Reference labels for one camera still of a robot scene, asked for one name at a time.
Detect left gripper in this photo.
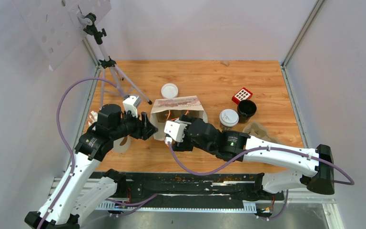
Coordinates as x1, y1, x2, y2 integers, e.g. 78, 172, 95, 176
111, 107, 159, 140

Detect paper bag with orange handles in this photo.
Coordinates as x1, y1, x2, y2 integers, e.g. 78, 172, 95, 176
150, 96, 208, 141

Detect dark coffee cup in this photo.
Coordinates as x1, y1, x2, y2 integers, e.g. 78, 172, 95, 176
220, 121, 238, 131

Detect white coffee lid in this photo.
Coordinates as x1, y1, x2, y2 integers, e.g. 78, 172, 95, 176
219, 109, 239, 123

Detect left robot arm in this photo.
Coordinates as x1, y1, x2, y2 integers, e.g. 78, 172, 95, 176
25, 104, 158, 229

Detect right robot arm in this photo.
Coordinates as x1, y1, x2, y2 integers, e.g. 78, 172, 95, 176
164, 115, 335, 199

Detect white cup with paper sleeves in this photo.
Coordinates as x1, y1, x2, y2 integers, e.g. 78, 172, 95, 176
88, 111, 131, 154

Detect white lid stack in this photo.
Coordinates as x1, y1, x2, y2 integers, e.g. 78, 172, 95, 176
161, 83, 179, 99

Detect black cup stack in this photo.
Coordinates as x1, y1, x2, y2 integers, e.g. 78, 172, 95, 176
237, 100, 257, 123

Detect cardboard cup carrier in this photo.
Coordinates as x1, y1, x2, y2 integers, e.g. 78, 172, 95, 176
243, 122, 281, 144

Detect red box with white grid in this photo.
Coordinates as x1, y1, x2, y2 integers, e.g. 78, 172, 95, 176
232, 87, 253, 104

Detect grey tripod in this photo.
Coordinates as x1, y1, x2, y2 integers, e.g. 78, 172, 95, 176
82, 12, 153, 105

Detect white perforated panel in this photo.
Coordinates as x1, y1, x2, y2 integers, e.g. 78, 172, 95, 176
12, 0, 112, 71

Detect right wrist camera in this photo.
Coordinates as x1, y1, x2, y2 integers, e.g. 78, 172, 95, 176
164, 120, 187, 144

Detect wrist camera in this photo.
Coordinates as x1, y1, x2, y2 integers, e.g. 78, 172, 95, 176
164, 120, 187, 144
122, 94, 142, 118

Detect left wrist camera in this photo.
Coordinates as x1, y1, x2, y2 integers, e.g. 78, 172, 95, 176
122, 94, 142, 118

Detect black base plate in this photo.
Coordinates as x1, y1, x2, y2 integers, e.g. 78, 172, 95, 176
94, 172, 285, 211

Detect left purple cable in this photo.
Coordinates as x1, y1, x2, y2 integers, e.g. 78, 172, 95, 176
36, 78, 158, 229

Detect purple cable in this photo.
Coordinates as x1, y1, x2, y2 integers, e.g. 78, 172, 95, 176
36, 78, 158, 229
167, 140, 355, 220

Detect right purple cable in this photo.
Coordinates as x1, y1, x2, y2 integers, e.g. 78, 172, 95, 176
167, 140, 355, 220

